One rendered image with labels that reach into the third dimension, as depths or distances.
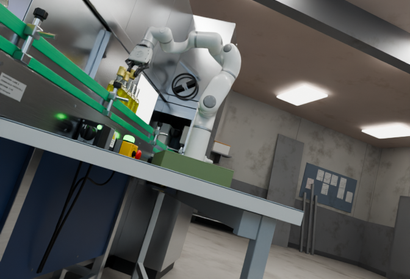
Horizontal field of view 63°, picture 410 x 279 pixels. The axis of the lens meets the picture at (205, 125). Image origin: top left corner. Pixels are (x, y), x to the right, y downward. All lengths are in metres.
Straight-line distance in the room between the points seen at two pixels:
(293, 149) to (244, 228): 8.82
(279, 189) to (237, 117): 2.22
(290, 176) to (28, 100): 8.82
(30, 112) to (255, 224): 0.60
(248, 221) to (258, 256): 0.08
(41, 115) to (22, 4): 0.51
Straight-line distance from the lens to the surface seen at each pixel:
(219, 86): 1.50
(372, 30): 5.05
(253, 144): 9.24
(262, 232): 0.84
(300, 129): 9.99
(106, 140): 1.09
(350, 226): 11.00
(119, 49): 1.80
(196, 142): 1.51
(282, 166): 9.34
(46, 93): 0.93
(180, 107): 2.69
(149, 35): 1.80
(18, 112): 0.87
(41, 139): 0.71
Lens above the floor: 0.72
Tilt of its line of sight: 11 degrees up
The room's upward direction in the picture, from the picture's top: 17 degrees clockwise
